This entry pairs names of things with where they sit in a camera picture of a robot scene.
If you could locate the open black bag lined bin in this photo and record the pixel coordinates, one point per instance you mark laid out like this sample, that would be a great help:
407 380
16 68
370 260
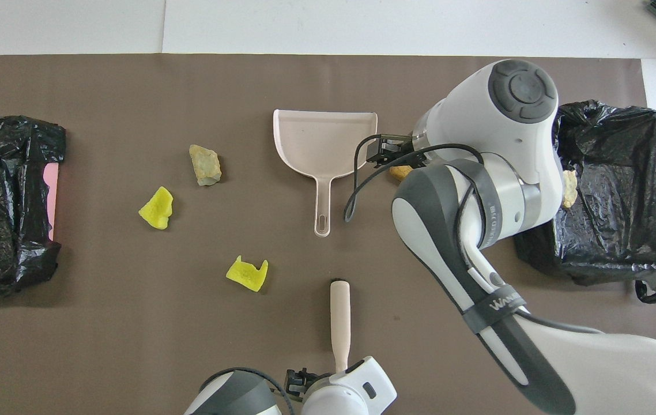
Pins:
622 173

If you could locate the slim tan foam chunk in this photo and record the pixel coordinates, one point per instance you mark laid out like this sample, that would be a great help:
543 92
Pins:
569 190

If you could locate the pale pink plastic dustpan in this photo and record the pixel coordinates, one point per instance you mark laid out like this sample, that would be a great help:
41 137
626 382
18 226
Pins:
322 144

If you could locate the large pale foam chunk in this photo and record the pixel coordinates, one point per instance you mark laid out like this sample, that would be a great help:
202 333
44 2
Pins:
206 166

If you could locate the brown rounded foam lump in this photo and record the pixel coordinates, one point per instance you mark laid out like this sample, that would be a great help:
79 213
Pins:
400 172

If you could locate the notched yellow sponge piece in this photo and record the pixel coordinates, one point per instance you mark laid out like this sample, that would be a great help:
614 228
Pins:
244 275

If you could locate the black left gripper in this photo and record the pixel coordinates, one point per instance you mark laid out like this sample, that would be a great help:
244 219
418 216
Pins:
299 381

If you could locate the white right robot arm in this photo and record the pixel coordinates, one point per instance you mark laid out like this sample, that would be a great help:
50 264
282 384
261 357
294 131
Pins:
506 144

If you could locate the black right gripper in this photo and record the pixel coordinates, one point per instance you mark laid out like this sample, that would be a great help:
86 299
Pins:
403 148

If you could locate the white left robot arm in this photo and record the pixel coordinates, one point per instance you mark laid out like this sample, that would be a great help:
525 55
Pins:
339 397

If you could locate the beige hand brush black bristles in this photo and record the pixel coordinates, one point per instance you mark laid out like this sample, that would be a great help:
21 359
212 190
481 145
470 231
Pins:
340 323

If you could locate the brown table mat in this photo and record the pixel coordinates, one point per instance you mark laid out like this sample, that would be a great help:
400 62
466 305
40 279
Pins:
132 346

